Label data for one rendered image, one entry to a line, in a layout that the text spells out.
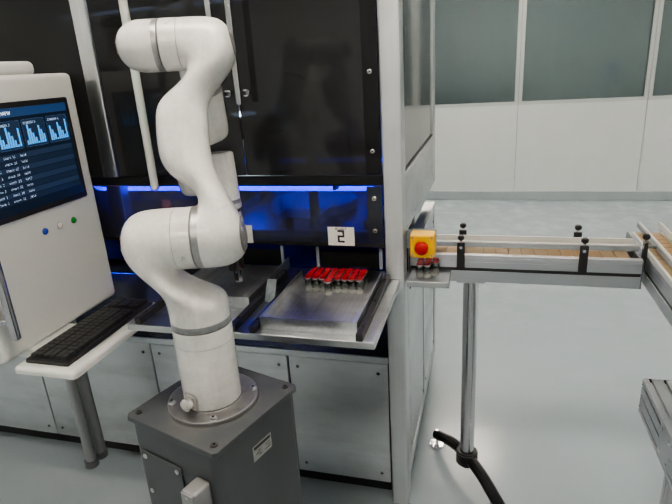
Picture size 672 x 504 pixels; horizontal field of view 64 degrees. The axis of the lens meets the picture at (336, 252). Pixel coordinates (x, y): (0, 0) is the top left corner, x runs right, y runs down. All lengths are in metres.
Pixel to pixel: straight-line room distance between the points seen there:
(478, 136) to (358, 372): 4.61
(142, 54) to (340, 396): 1.28
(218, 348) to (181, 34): 0.61
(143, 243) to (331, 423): 1.18
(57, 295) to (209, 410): 0.83
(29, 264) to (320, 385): 0.99
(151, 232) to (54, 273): 0.84
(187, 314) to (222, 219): 0.20
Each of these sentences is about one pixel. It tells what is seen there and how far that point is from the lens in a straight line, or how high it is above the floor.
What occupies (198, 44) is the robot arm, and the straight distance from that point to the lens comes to 1.13.
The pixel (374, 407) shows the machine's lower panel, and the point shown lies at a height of 0.40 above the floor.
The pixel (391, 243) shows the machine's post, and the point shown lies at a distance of 1.64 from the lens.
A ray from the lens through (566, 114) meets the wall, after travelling 6.21.
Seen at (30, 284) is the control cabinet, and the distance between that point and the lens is 1.77.
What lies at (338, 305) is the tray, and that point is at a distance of 1.52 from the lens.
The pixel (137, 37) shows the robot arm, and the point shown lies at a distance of 1.16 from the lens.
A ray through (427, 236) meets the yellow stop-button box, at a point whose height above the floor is 1.03.
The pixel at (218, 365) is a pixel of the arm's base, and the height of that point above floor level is 0.97.
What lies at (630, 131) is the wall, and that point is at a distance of 6.34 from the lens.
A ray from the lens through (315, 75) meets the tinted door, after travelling 1.62.
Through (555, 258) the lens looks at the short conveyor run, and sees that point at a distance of 1.76.
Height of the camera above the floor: 1.52
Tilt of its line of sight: 19 degrees down
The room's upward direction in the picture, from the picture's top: 4 degrees counter-clockwise
